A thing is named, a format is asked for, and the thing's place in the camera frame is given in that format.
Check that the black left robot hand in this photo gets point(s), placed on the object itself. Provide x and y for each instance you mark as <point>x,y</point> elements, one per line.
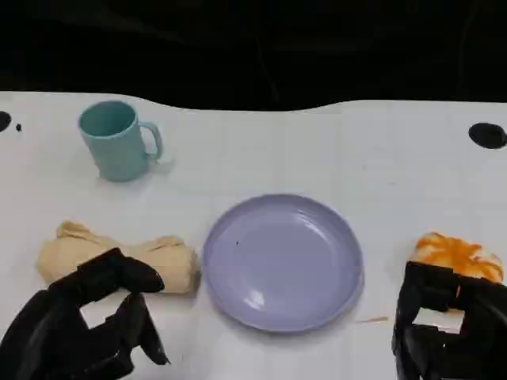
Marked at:
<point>47,340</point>

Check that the beige towel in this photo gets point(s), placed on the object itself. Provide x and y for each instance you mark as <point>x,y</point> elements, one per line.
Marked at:
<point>170,261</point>

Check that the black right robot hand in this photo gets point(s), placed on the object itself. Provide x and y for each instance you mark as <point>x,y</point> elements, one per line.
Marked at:
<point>471,348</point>

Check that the lilac plate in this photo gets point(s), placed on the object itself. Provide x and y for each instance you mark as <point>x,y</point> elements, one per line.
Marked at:
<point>283,265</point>

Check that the pale green mug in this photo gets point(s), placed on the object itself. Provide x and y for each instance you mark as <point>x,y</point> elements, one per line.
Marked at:
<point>115,150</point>

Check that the orange and white bread roll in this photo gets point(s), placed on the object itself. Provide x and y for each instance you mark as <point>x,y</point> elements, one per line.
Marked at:
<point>455,251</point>

